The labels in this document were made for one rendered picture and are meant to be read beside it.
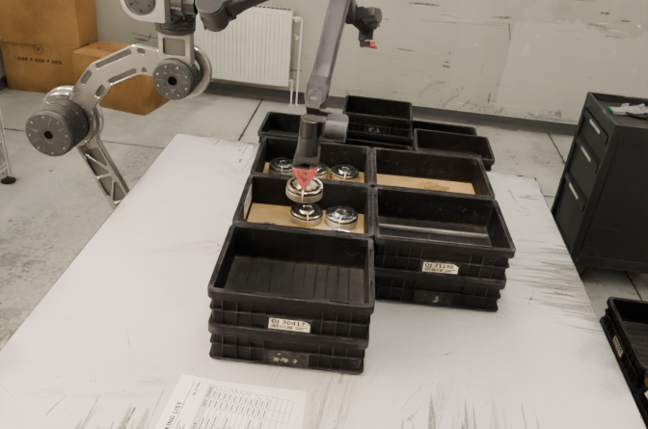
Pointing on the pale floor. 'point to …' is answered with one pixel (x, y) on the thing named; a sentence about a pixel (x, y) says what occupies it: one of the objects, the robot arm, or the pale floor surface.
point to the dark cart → (606, 188)
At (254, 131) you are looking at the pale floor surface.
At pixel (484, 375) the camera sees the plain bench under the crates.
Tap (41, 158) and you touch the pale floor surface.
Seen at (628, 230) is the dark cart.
